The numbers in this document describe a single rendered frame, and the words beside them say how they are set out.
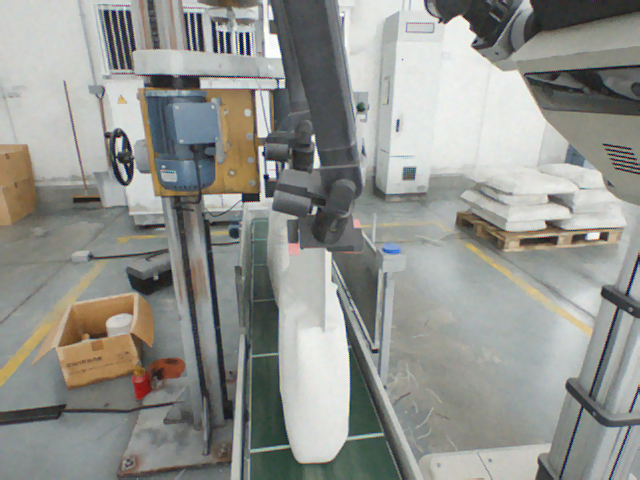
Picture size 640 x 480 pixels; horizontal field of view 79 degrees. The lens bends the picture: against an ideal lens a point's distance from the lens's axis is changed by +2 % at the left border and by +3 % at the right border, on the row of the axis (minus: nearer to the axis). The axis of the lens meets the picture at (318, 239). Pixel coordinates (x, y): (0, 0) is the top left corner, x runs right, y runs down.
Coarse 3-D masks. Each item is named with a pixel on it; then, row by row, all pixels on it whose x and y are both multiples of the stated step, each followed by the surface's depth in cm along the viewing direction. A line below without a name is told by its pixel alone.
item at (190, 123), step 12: (168, 108) 90; (180, 108) 87; (192, 108) 88; (204, 108) 90; (180, 120) 87; (192, 120) 89; (204, 120) 90; (216, 120) 92; (180, 132) 88; (192, 132) 90; (204, 132) 91; (216, 132) 93; (192, 144) 94
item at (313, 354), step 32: (320, 256) 79; (288, 288) 101; (320, 288) 82; (288, 320) 94; (320, 320) 85; (288, 352) 95; (320, 352) 90; (288, 384) 97; (320, 384) 92; (288, 416) 99; (320, 416) 95; (320, 448) 99
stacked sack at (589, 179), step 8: (544, 168) 385; (552, 168) 380; (560, 168) 377; (568, 168) 376; (576, 168) 375; (560, 176) 364; (568, 176) 357; (576, 176) 350; (584, 176) 346; (592, 176) 347; (600, 176) 349; (576, 184) 348; (584, 184) 343; (592, 184) 345; (600, 184) 347
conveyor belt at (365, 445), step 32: (256, 224) 295; (256, 256) 237; (256, 288) 198; (256, 320) 170; (256, 352) 150; (352, 352) 150; (256, 384) 133; (352, 384) 133; (256, 416) 120; (352, 416) 120; (256, 448) 110; (288, 448) 110; (352, 448) 110; (384, 448) 110
